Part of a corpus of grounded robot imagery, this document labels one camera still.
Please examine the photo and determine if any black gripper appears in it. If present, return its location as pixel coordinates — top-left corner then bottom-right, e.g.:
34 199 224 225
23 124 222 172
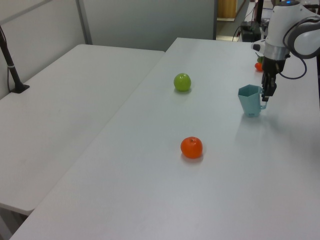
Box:
261 56 286 109

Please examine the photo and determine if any teal hexagonal plastic mug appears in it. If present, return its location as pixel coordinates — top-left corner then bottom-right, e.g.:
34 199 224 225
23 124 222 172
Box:
237 84 268 118

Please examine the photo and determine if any small tangerine cluster with leaves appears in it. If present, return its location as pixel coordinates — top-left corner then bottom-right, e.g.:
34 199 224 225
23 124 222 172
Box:
254 51 265 73

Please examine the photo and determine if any dark equipment box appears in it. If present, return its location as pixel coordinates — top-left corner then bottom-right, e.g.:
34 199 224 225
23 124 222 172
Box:
238 21 262 43

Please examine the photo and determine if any thin black upright pole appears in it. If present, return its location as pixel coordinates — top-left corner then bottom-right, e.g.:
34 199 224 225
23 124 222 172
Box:
256 0 265 26

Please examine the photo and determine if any green apple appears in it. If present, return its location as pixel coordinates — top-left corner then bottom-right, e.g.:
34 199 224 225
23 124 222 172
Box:
173 72 193 92

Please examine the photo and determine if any wooden door panel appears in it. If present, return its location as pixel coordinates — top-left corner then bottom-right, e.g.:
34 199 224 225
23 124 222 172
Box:
216 0 238 20

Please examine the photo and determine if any large orange fruit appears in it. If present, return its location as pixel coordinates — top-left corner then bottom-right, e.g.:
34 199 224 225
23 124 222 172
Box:
180 136 204 159

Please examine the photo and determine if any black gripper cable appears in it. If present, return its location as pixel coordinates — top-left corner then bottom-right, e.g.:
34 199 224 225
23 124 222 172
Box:
278 15 320 81

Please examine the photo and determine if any black camera stand pole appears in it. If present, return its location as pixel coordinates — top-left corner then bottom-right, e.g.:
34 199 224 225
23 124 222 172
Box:
0 24 30 94

